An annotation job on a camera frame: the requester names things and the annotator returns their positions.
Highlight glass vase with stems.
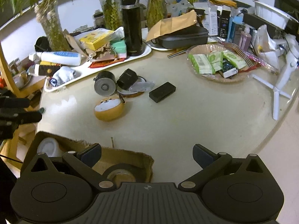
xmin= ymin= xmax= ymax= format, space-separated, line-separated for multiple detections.
xmin=34 ymin=1 xmax=71 ymax=52

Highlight black hexagonal box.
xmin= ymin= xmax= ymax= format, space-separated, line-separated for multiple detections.
xmin=116 ymin=69 xmax=138 ymax=91

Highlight black rectangular box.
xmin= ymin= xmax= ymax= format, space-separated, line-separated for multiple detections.
xmin=149 ymin=82 xmax=176 ymax=103

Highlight black thermos bottle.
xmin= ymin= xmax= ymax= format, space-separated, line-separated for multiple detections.
xmin=121 ymin=0 xmax=143 ymax=56

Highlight black tape roll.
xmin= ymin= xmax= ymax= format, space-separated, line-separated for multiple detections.
xmin=102 ymin=163 xmax=136 ymax=183

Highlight green sponge block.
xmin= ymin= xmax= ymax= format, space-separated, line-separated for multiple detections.
xmin=110 ymin=40 xmax=127 ymax=59

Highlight light blue rolled socks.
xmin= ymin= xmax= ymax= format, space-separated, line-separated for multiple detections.
xmin=50 ymin=66 xmax=76 ymax=87

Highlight round wooden coaster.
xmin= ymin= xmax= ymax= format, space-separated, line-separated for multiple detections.
xmin=116 ymin=76 xmax=146 ymax=98

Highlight red flat packet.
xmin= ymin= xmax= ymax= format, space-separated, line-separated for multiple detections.
xmin=89 ymin=58 xmax=125 ymax=68

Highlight black yellow small box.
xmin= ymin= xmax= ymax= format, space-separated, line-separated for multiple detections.
xmin=33 ymin=61 xmax=61 ymax=77

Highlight brown cardboard box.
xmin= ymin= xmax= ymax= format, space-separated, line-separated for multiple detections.
xmin=20 ymin=131 xmax=154 ymax=183

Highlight white plastic tray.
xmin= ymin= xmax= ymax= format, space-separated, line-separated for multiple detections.
xmin=44 ymin=41 xmax=152 ymax=93

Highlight black oval case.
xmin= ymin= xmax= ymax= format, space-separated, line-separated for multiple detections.
xmin=154 ymin=24 xmax=208 ymax=49

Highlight woven basket tray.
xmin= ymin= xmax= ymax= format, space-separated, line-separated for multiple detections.
xmin=187 ymin=43 xmax=255 ymax=83

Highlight orange shiba dog case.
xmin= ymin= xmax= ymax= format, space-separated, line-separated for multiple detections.
xmin=94 ymin=97 xmax=125 ymax=121

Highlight clear plastic wrapper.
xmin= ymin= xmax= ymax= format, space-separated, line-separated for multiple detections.
xmin=129 ymin=81 xmax=155 ymax=92

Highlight white blue tube bottle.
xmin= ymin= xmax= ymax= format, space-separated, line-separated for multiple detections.
xmin=28 ymin=51 xmax=82 ymax=66

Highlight yellow cardboard box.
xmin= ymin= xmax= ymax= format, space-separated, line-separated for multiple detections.
xmin=79 ymin=28 xmax=114 ymax=51

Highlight brown paper envelope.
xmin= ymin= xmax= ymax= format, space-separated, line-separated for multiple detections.
xmin=145 ymin=10 xmax=197 ymax=41

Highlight black cylinder with grey cap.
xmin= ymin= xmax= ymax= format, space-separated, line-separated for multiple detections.
xmin=93 ymin=70 xmax=116 ymax=97

